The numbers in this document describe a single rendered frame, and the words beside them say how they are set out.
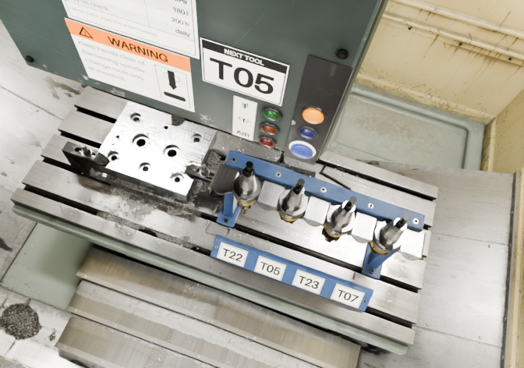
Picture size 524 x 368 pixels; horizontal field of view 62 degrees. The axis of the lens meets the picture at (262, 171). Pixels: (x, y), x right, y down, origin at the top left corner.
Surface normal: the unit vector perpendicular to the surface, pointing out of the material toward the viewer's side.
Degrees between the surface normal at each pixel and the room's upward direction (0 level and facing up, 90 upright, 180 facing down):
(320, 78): 90
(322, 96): 90
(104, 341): 8
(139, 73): 90
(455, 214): 24
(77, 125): 0
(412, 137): 0
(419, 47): 90
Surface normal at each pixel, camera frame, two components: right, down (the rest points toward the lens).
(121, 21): -0.32, 0.83
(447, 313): -0.31, -0.55
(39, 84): 0.46, -0.28
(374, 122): 0.08, -0.46
